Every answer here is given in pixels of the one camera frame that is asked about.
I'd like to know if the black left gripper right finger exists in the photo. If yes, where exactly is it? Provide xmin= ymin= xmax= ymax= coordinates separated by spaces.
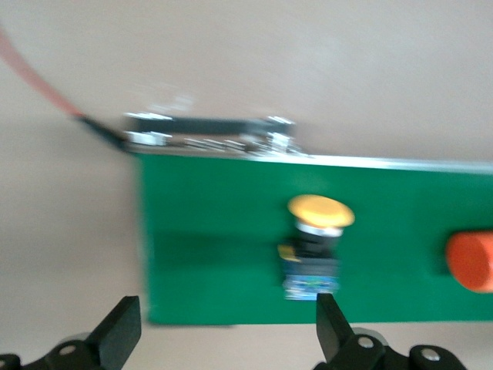
xmin=312 ymin=293 xmax=468 ymax=370

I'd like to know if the red black conveyor wire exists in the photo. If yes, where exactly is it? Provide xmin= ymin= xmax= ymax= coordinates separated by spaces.
xmin=0 ymin=22 xmax=132 ymax=153

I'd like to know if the yellow mushroom push button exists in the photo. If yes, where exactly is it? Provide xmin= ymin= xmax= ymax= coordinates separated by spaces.
xmin=277 ymin=193 xmax=356 ymax=302

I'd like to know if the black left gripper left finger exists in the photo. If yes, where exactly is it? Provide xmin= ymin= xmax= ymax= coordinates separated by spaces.
xmin=0 ymin=295 xmax=142 ymax=370

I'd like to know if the green conveyor belt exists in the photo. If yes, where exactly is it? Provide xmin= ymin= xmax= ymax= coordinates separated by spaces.
xmin=122 ymin=103 xmax=493 ymax=328

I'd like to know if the orange 4680 battery cylinder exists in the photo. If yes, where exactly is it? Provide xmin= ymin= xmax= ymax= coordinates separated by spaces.
xmin=444 ymin=230 xmax=493 ymax=294

